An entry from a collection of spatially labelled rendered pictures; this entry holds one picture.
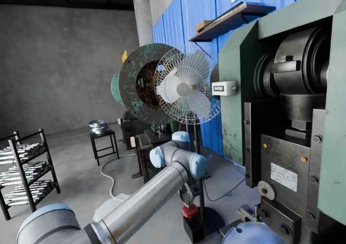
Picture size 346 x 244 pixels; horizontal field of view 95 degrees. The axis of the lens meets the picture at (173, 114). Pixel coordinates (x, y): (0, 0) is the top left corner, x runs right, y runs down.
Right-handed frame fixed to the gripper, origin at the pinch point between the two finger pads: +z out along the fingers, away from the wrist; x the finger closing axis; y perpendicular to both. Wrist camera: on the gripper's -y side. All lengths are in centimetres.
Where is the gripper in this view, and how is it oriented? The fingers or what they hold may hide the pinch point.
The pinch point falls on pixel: (189, 205)
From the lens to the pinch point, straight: 86.4
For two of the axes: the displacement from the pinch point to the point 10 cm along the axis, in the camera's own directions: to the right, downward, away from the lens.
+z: 1.1, 9.7, 2.0
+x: -9.2, 1.7, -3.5
